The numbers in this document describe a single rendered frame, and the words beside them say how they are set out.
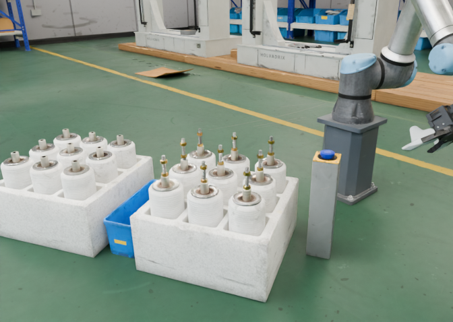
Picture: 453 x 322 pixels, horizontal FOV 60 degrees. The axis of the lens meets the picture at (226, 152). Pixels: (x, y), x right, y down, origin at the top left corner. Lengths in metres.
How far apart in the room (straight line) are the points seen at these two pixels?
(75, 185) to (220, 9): 3.57
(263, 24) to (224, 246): 3.17
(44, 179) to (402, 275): 1.09
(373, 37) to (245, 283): 2.42
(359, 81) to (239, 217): 0.70
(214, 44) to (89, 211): 3.50
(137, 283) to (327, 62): 2.55
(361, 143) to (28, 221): 1.15
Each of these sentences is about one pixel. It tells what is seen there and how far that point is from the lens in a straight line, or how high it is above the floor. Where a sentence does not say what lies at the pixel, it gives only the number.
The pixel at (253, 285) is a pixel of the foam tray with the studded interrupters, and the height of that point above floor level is 0.05.
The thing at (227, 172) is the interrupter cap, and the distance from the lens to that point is 1.16.
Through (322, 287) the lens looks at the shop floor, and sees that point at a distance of 1.15.
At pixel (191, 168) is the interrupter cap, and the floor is 0.25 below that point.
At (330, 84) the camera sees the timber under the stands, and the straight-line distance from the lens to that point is 3.23.
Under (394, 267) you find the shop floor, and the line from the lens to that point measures 1.28.
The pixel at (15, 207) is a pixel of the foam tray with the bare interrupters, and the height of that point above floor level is 0.13.
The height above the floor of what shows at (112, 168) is 0.21.
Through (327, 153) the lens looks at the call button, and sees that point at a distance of 1.11.
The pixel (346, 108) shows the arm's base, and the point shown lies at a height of 0.35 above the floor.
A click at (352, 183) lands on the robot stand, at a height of 0.08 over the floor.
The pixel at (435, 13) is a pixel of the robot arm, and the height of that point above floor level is 0.68.
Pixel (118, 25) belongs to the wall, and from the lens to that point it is 7.91.
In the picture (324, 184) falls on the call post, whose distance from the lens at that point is 1.13.
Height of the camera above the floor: 0.74
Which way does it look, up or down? 22 degrees down
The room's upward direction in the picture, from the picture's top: 1 degrees counter-clockwise
